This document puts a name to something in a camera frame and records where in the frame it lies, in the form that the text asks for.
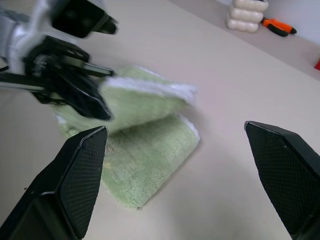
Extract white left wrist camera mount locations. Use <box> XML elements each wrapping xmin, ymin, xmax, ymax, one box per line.
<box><xmin>6</xmin><ymin>0</ymin><xmax>120</xmax><ymax>75</ymax></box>

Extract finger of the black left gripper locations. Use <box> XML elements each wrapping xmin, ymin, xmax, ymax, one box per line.
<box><xmin>63</xmin><ymin>87</ymin><xmax>113</xmax><ymax>121</ymax></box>
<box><xmin>53</xmin><ymin>71</ymin><xmax>104</xmax><ymax>101</ymax></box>

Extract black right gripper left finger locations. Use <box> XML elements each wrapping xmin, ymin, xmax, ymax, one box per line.
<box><xmin>0</xmin><ymin>125</ymin><xmax>109</xmax><ymax>240</ymax></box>

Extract cream ribbed plastic bottle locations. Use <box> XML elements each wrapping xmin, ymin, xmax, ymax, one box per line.
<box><xmin>225</xmin><ymin>0</ymin><xmax>270</xmax><ymax>35</ymax></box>

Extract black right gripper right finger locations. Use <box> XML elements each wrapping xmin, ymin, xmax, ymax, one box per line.
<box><xmin>244</xmin><ymin>120</ymin><xmax>320</xmax><ymax>240</ymax></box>

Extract orange and black pliers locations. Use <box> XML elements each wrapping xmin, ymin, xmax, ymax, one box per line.
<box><xmin>260</xmin><ymin>17</ymin><xmax>298</xmax><ymax>38</ymax></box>

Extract green towel with white trim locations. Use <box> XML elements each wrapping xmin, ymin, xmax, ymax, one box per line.
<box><xmin>53</xmin><ymin>65</ymin><xmax>201</xmax><ymax>210</ymax></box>

